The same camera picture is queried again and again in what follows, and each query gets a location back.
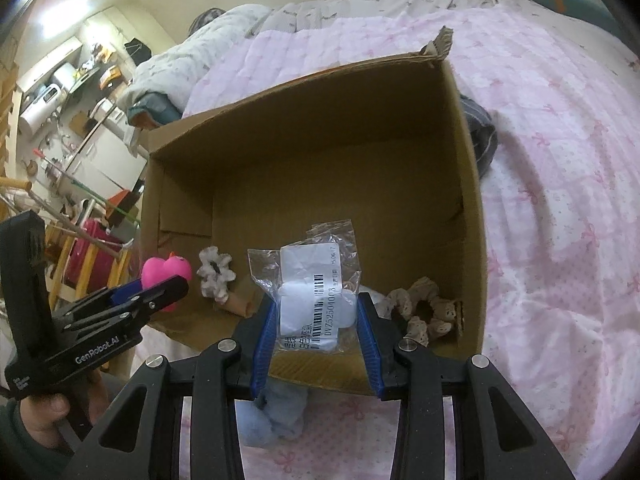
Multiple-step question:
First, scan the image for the brown cardboard box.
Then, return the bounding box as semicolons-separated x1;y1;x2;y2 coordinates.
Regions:
139;25;490;396

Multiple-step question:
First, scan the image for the green handled broom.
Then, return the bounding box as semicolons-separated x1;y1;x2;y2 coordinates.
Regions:
32;148;140;226

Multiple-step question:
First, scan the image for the grey white duvet pile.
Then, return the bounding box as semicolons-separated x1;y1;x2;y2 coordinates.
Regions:
117;4;271;129

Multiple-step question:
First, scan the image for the teal bolster pillow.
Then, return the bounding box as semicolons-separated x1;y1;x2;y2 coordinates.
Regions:
533;0;623;39

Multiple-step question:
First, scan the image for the light blue fluffy plush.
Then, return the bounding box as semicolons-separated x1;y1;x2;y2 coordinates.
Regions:
235;378;309;448

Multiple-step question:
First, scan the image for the grey floral bed sheet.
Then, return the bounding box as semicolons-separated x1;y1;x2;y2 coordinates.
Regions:
253;0;639;91

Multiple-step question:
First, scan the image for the dark striped garment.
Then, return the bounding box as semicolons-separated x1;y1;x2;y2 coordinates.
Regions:
460;94;498;178

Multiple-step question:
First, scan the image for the black hanging garment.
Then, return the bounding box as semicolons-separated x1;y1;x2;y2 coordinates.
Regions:
124;38;152;66

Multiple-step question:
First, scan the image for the white kitchen cabinet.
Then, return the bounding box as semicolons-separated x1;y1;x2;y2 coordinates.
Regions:
65;125;146;198

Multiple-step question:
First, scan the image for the clear bag with label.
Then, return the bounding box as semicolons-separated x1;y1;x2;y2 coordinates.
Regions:
247;220;361;354

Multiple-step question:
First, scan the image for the pink silicone round object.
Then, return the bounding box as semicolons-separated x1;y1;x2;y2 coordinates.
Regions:
141;252;192;313

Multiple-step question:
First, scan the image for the pink patterned quilt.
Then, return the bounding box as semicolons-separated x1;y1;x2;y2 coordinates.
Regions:
186;6;639;479

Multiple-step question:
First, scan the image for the person's left hand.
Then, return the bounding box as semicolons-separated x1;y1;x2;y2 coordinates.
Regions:
20;370;110;450

